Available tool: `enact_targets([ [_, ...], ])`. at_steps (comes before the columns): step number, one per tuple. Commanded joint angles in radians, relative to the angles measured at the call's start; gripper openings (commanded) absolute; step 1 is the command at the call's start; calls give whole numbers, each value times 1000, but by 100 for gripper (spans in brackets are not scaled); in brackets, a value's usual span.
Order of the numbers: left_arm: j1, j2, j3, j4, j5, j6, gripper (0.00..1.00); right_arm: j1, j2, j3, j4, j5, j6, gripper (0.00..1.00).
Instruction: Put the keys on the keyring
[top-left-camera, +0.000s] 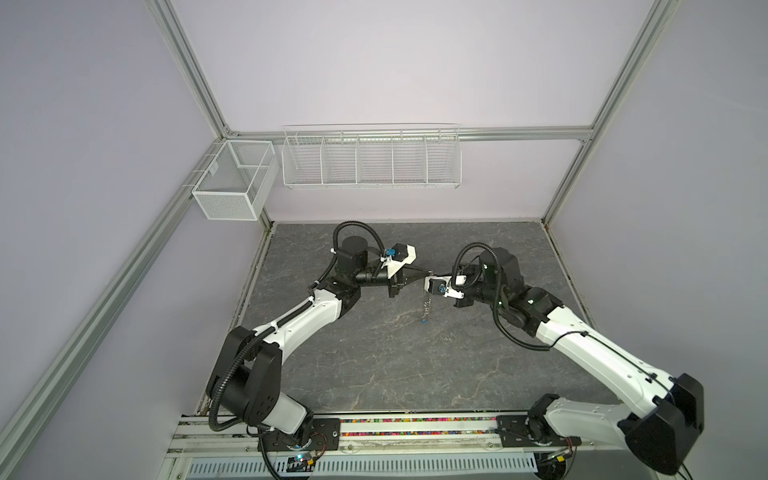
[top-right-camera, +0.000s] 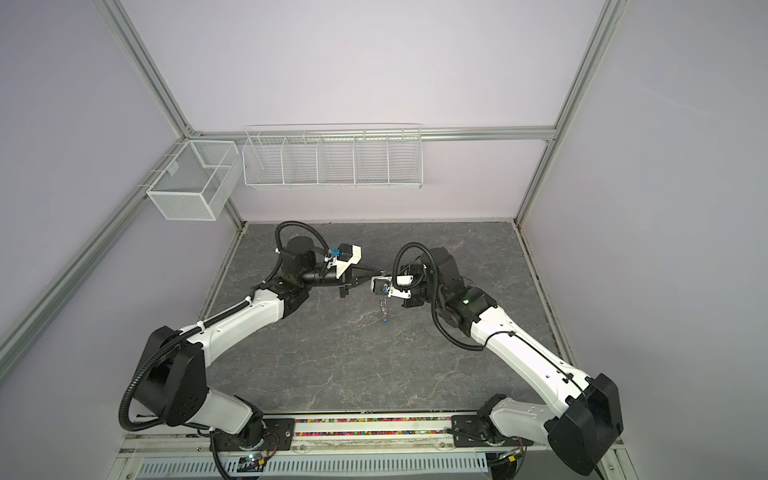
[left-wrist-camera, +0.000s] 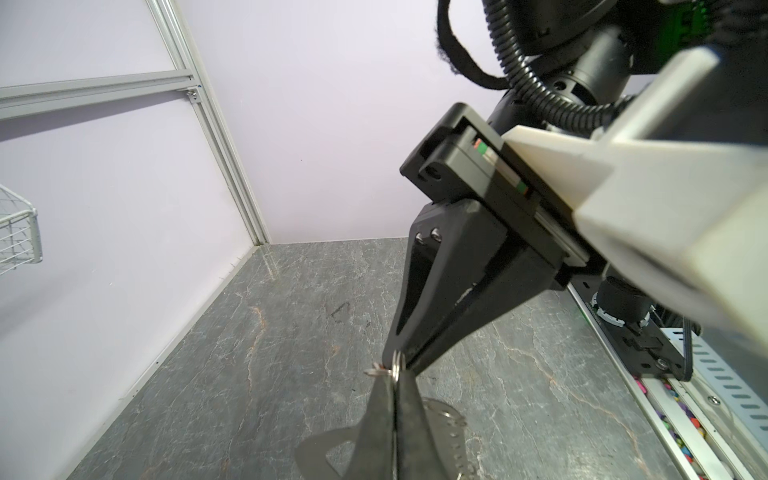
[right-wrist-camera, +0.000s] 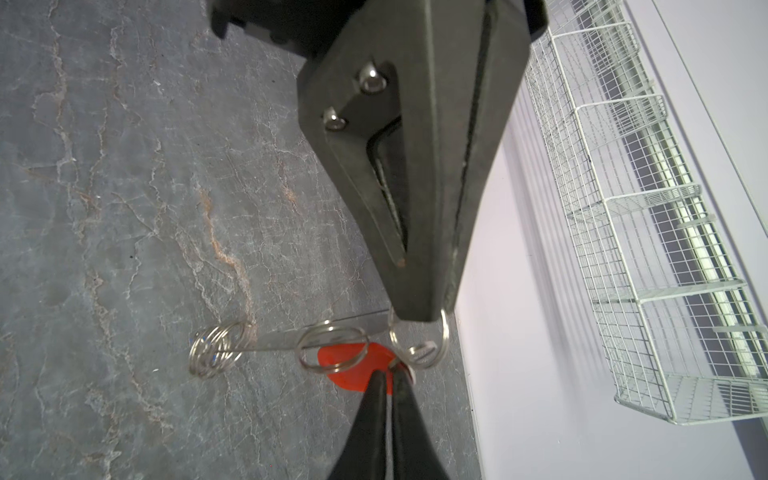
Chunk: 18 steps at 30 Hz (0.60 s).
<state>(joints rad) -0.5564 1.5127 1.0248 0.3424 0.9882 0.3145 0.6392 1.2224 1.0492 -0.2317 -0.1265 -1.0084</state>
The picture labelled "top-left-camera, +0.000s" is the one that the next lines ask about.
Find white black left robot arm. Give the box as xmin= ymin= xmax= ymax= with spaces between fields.
xmin=206 ymin=236 xmax=417 ymax=444

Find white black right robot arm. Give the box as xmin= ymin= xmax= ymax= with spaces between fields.
xmin=445 ymin=242 xmax=705 ymax=476

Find small white mesh basket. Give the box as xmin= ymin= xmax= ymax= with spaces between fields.
xmin=192 ymin=140 xmax=279 ymax=221

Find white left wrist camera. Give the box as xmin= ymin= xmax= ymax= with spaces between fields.
xmin=381 ymin=243 xmax=417 ymax=279

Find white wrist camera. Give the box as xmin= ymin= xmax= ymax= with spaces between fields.
xmin=424 ymin=275 xmax=467 ymax=299
xmin=381 ymin=243 xmax=417 ymax=279

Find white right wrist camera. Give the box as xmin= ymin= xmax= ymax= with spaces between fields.
xmin=424 ymin=275 xmax=467 ymax=299

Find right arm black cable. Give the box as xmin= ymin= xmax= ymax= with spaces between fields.
xmin=451 ymin=241 xmax=679 ymax=397

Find long white wire basket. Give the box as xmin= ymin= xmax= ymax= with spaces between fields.
xmin=281 ymin=123 xmax=463 ymax=189

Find white vented cable duct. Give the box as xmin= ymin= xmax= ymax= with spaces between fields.
xmin=186 ymin=452 xmax=538 ymax=479

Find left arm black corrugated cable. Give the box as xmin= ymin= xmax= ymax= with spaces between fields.
xmin=207 ymin=220 xmax=386 ymax=433

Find aluminium base rail with beads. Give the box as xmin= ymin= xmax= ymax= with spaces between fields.
xmin=167 ymin=411 xmax=616 ymax=457

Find aluminium frame corner post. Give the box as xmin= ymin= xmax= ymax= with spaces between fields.
xmin=542 ymin=0 xmax=680 ymax=229

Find left aluminium frame post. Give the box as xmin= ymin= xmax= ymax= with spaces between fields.
xmin=146 ymin=1 xmax=272 ymax=233

